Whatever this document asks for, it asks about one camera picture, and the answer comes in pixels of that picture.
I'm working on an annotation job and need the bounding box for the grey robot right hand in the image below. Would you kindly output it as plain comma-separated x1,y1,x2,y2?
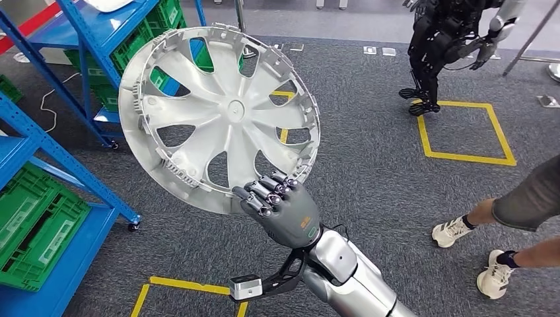
232,170,324,250

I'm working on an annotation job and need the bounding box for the chrome stanchion post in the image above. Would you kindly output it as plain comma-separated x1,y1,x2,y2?
234,0,259,57

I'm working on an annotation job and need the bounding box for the yellow floor tape square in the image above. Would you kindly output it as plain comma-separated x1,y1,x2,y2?
415,100,518,168

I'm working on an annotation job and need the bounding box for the white desk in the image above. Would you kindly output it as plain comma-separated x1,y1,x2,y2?
37,46,73,67

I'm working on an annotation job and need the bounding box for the silver wheel hubcap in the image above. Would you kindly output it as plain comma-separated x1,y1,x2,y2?
119,24,322,215

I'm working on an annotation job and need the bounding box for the white floor cable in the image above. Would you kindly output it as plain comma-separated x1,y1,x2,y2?
39,72,82,133

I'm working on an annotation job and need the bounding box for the red barrier belt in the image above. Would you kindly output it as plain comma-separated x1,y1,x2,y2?
0,2,62,55

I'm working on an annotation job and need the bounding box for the standing person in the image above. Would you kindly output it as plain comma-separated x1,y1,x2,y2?
432,153,560,300

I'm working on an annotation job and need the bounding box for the blue metal shelf rack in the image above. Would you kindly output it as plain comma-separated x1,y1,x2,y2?
0,0,207,151
0,92,142,317

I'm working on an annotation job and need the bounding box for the grey slanted metal pole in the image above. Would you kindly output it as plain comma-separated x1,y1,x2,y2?
503,0,560,83

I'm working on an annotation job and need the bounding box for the black humanoid robot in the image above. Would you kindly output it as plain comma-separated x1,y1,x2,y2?
398,0,528,117

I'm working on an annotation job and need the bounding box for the white moulded part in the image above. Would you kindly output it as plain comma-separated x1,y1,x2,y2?
83,0,134,13

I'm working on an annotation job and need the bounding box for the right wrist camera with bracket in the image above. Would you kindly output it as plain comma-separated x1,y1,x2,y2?
228,248,309,302

